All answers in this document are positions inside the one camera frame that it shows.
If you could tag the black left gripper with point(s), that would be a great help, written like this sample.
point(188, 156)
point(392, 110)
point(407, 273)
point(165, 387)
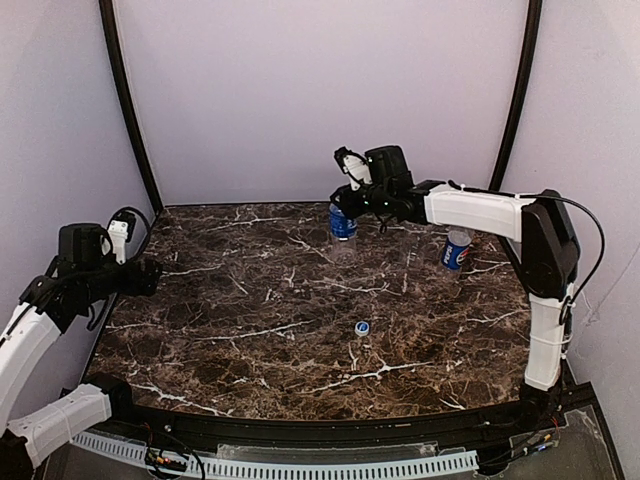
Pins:
point(147, 276)

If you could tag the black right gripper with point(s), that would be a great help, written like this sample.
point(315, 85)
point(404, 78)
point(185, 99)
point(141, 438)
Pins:
point(345, 201)

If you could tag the blue label water bottle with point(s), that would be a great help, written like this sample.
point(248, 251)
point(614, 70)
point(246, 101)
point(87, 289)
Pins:
point(343, 235)

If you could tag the white blue bottle cap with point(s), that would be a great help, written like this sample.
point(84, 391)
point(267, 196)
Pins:
point(362, 328)

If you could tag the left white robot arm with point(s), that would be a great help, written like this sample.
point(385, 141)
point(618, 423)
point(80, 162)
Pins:
point(91, 265)

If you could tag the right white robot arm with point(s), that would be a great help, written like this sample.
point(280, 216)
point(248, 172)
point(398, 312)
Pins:
point(381, 184)

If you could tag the pepsi label bottle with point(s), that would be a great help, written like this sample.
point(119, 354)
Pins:
point(457, 244)

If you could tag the small circuit board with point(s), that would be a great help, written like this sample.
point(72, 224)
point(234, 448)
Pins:
point(158, 461)

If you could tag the white slotted cable duct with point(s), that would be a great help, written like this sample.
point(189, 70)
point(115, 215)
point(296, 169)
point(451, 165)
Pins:
point(96, 455)

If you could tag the black left corner post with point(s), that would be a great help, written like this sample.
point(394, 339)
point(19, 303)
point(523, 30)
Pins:
point(125, 98)

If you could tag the black corner post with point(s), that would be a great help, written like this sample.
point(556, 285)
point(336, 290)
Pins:
point(125, 98)
point(523, 73)

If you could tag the black right corner post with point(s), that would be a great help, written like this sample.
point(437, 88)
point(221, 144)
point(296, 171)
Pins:
point(523, 73)

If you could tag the black front table rail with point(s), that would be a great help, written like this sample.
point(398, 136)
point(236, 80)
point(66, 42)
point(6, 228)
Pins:
point(481, 426)

